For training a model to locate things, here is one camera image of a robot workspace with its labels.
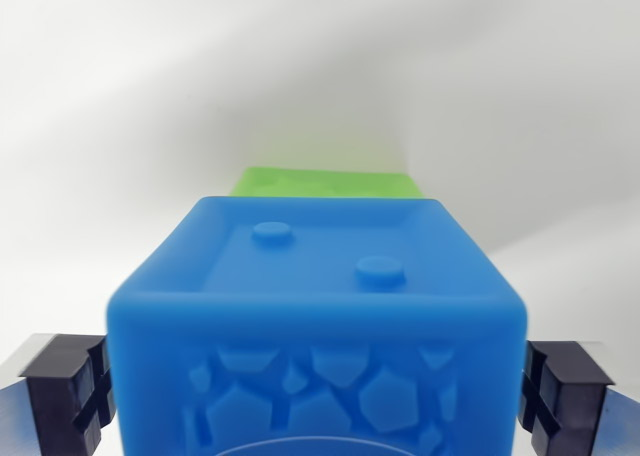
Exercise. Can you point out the black-padded metal gripper left finger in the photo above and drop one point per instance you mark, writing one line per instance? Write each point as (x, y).
(50, 396)

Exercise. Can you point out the black-padded metal gripper right finger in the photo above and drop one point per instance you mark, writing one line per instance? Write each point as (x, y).
(575, 391)

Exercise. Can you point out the blue textured rubber cube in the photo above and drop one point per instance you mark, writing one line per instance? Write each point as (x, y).
(315, 316)

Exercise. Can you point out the green rubber cube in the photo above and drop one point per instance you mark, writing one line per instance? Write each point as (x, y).
(325, 182)

